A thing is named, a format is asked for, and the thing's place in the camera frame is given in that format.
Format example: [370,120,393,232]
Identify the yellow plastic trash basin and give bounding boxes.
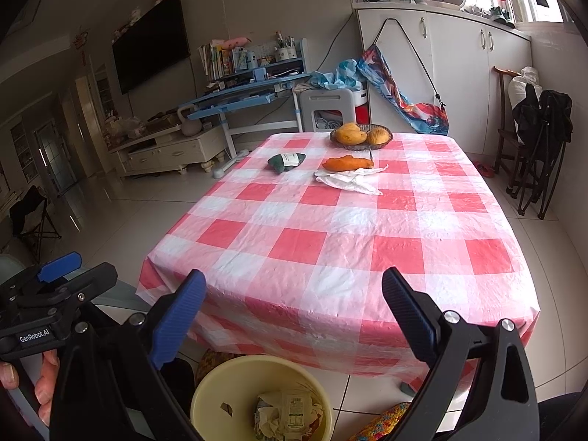
[190,355,334,440]

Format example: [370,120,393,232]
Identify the white wall cabinet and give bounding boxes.
[355,3,532,156]

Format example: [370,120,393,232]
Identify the white tv cabinet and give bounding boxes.
[110,125,227,177]

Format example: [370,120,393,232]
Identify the person's left hand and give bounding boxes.
[0,349,60,427]

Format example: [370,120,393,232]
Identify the dark green small packet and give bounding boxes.
[267,153,306,174]

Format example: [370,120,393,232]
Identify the red white checkered tablecloth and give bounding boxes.
[137,133,540,386]

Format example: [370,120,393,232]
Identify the white pen holder cup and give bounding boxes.
[275,38,298,62]

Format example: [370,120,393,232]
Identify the light blue crumpled cloth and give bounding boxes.
[309,59,365,92]

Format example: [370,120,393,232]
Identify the blue children's study desk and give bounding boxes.
[176,38,310,179]

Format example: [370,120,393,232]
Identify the white cloth on table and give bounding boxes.
[314,166,388,196]

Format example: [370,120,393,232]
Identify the dark wooden chair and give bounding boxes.
[491,65,529,194]

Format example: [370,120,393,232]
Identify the black folded clothes on chair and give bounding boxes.
[513,83,573,220]

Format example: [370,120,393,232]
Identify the dark wicker fruit basket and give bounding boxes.
[330,122,392,150]

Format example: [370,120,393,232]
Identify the black power cable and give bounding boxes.
[316,11,448,112]

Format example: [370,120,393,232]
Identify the pink kettlebell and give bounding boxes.
[176,104,202,137]

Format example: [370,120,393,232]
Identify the row of books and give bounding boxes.
[198,40,234,82]

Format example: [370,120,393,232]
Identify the left orange fruit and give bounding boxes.
[333,122,367,146]

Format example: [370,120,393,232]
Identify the black wall television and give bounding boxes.
[112,0,190,94]

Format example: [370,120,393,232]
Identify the right orange fruit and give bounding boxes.
[366,125,392,146]

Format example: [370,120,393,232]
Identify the orange fruit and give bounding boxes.
[333,122,367,146]
[366,125,392,146]

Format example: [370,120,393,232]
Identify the colourful hanging fabric bag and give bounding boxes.
[358,43,449,136]

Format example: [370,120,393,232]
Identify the white plastic stool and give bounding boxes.
[298,89,367,132]

